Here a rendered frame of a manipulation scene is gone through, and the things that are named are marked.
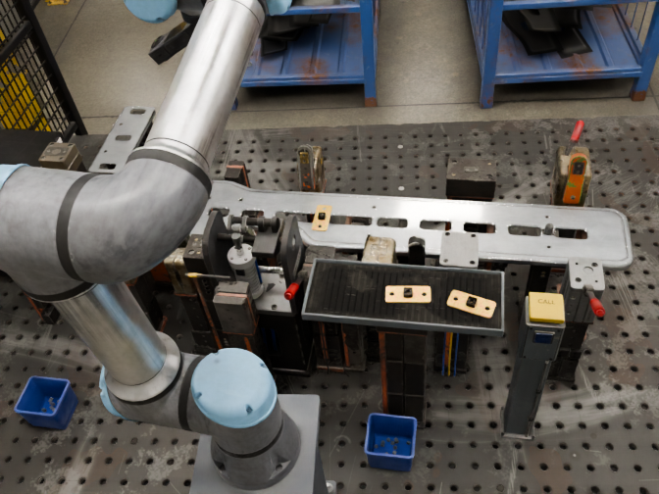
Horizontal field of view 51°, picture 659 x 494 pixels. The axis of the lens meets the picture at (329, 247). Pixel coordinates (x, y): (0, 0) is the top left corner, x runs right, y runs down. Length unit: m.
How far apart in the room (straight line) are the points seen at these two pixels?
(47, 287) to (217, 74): 0.30
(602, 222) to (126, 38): 3.47
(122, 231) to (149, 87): 3.40
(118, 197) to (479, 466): 1.15
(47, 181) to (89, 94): 3.43
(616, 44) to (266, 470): 3.15
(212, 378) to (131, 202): 0.41
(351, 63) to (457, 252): 2.36
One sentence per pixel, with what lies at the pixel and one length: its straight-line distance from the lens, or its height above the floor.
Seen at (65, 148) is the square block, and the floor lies 1.06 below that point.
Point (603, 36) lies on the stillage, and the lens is 3.95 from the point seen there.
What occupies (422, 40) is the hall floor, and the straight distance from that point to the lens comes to 4.14.
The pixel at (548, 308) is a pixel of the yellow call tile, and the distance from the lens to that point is 1.31.
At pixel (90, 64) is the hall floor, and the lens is 4.45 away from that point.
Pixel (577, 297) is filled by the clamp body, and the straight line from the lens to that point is 1.51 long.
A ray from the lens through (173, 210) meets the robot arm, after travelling 0.72.
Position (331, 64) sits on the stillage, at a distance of 3.70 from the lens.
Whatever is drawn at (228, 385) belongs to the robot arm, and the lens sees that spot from 1.04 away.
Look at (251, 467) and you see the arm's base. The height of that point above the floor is 1.16.
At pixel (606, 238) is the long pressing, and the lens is 1.67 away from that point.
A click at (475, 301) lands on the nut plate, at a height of 1.17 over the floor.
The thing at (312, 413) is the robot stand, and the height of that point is 1.10.
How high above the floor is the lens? 2.20
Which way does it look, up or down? 48 degrees down
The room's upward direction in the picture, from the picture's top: 7 degrees counter-clockwise
